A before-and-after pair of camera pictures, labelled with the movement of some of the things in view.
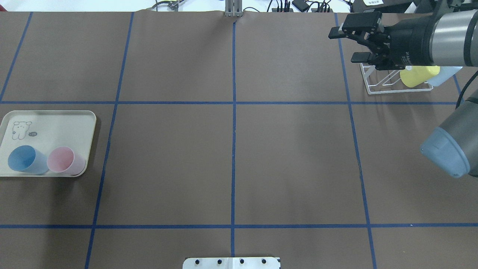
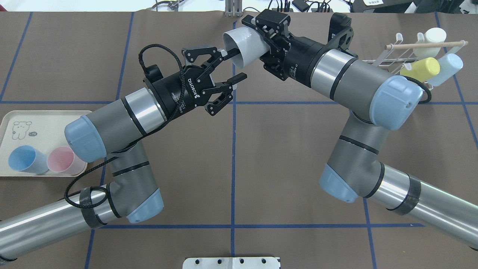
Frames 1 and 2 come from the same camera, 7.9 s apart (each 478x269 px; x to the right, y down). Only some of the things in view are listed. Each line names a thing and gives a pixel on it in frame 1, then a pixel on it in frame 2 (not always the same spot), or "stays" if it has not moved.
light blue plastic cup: (445, 73) stays
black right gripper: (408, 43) -> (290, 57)
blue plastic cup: (27, 158) stays
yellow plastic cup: (412, 76) stays
